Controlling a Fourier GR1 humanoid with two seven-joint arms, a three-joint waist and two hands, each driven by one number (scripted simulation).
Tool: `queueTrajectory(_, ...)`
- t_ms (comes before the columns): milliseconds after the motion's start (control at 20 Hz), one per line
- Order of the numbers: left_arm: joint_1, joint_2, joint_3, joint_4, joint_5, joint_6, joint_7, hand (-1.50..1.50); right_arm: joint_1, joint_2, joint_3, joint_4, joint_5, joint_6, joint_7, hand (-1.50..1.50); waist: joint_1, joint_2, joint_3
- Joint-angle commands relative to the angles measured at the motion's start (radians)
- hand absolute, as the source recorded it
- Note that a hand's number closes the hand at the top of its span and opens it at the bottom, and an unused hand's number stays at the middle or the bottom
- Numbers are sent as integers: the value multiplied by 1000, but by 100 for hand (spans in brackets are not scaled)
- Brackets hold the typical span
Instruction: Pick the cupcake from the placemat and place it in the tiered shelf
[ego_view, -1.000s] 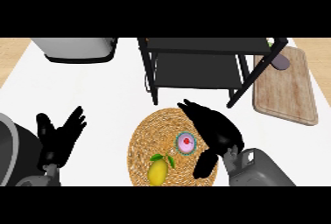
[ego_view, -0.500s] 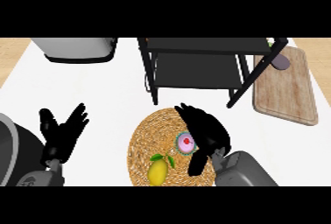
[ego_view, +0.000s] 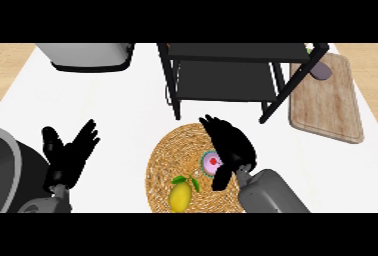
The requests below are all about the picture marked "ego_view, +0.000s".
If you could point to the pink frosted cupcake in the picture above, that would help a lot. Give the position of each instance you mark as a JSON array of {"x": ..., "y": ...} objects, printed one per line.
[{"x": 211, "y": 162}]

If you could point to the yellow lemon with leaves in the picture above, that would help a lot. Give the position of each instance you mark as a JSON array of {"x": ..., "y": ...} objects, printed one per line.
[{"x": 180, "y": 195}]

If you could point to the purple eggplant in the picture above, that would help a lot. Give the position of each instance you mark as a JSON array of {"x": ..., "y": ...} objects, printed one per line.
[{"x": 321, "y": 70}]

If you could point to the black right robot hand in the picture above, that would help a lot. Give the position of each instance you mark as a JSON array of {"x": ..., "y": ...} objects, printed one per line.
[{"x": 231, "y": 140}]

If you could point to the black tiered shelf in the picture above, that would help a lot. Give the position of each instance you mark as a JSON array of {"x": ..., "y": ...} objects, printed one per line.
[{"x": 226, "y": 76}]

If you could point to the wooden cutting board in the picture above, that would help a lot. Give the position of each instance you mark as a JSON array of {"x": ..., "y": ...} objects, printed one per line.
[{"x": 327, "y": 100}]

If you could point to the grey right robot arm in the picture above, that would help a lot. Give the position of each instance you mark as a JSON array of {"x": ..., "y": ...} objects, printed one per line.
[{"x": 268, "y": 191}]

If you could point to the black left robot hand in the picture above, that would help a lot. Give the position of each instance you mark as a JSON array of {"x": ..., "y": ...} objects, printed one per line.
[{"x": 68, "y": 156}]

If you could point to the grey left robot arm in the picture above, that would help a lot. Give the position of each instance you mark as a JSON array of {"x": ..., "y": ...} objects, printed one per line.
[{"x": 49, "y": 201}]

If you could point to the round woven straw placemat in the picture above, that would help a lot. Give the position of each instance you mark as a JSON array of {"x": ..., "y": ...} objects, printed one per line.
[{"x": 186, "y": 160}]

